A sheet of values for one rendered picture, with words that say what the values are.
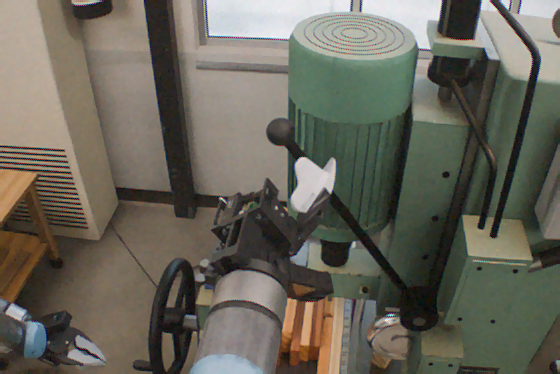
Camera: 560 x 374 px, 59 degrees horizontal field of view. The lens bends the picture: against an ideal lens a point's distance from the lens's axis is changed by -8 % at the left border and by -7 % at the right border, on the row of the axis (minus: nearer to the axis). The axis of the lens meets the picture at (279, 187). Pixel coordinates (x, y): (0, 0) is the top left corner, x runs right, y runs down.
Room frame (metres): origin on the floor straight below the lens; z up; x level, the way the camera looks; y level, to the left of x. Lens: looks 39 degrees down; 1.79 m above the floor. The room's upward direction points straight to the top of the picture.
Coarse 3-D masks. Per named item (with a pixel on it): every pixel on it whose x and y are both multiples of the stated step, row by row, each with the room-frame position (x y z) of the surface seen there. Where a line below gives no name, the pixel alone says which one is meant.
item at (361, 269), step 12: (312, 252) 0.68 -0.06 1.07; (360, 252) 0.68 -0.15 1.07; (312, 264) 0.65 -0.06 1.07; (324, 264) 0.65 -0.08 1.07; (348, 264) 0.65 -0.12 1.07; (360, 264) 0.65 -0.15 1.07; (372, 264) 0.65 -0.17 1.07; (336, 276) 0.63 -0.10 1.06; (348, 276) 0.63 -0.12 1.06; (360, 276) 0.63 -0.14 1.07; (372, 276) 0.62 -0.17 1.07; (336, 288) 0.63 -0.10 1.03; (348, 288) 0.63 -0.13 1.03; (372, 288) 0.62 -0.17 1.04
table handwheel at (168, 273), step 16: (176, 272) 0.75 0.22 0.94; (192, 272) 0.84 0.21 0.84; (160, 288) 0.69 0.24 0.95; (192, 288) 0.83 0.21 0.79; (160, 304) 0.66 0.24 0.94; (176, 304) 0.75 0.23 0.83; (192, 304) 0.81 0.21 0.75; (160, 320) 0.63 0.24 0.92; (176, 320) 0.70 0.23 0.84; (192, 320) 0.70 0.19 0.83; (160, 336) 0.61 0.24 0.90; (176, 336) 0.70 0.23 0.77; (160, 352) 0.59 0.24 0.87; (176, 352) 0.68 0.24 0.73; (160, 368) 0.58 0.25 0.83; (176, 368) 0.65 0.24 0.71
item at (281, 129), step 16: (272, 128) 0.53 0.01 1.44; (288, 128) 0.53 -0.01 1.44; (288, 144) 0.53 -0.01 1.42; (336, 208) 0.52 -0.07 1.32; (352, 224) 0.52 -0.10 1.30; (368, 240) 0.52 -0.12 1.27; (384, 272) 0.51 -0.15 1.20; (400, 288) 0.51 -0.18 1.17; (416, 288) 0.53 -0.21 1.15; (400, 304) 0.52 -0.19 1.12; (416, 304) 0.50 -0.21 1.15; (432, 304) 0.50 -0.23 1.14; (400, 320) 0.49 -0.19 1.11; (416, 320) 0.49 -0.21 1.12; (432, 320) 0.48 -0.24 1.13
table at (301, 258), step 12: (312, 240) 0.88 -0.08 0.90; (300, 252) 0.84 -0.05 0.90; (300, 264) 0.81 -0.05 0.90; (288, 360) 0.56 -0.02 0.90; (300, 360) 0.56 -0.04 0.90; (312, 360) 0.56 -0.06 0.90; (276, 372) 0.53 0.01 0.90; (288, 372) 0.53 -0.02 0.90; (300, 372) 0.53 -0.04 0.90; (312, 372) 0.53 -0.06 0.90
